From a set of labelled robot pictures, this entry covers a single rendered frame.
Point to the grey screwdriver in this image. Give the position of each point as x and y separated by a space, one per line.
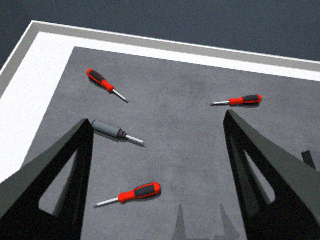
111 130

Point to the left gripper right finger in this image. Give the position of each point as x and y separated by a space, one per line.
295 212

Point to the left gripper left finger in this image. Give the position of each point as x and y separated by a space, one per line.
20 215

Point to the red and black screwdriver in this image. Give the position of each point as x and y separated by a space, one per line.
143 191
97 78
246 100

